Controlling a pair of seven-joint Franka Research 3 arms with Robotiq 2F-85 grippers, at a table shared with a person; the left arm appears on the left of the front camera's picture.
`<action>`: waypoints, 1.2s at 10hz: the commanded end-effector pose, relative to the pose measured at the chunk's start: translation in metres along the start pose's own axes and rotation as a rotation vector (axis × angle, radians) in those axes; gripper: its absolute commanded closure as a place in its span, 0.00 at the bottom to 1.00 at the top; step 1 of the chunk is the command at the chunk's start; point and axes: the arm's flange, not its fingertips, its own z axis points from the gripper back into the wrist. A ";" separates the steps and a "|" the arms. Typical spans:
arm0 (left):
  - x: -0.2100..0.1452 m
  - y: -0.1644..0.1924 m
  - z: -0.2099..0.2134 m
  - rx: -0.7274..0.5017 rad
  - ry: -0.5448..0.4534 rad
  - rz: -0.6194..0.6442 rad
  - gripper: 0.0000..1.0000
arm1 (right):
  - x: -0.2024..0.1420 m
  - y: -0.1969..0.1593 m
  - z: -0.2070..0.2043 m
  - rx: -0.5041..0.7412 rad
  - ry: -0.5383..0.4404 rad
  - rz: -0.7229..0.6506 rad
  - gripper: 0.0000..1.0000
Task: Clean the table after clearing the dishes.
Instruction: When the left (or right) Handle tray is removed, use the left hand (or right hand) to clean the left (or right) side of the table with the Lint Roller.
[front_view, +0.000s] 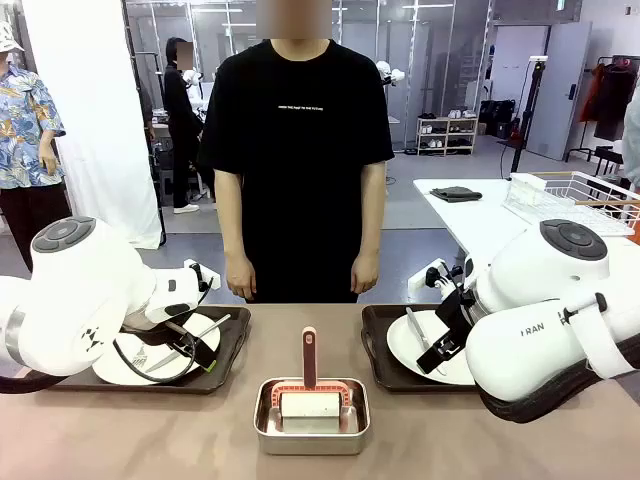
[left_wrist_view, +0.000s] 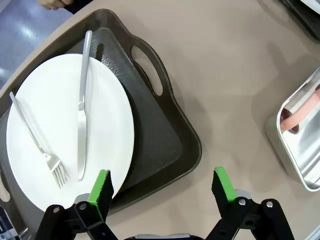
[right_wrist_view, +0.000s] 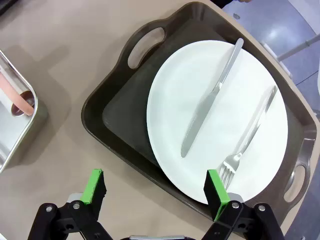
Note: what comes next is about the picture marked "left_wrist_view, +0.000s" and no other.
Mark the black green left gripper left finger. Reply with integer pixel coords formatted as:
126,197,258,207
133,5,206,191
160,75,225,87
34,169,118,240

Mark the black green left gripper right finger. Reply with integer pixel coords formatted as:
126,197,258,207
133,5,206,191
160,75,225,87
204,166,296,240

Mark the dark brown handled serving tray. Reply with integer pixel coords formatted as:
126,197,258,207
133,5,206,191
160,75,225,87
0,8,203,238

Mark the round white plate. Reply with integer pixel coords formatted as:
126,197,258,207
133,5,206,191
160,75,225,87
6,53,136,213

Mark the pink lint roller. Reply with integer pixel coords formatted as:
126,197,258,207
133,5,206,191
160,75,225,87
279,84,320,134

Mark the person's right hand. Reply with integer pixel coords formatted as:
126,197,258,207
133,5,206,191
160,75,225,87
39,0,74,11

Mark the silver fork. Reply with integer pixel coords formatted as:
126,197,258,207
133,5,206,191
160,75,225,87
9,91,71,189

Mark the silver table knife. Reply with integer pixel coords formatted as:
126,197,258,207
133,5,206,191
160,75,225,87
76,29,93,182

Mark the rectangular metal container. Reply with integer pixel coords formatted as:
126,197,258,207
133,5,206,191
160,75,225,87
264,66,320,192

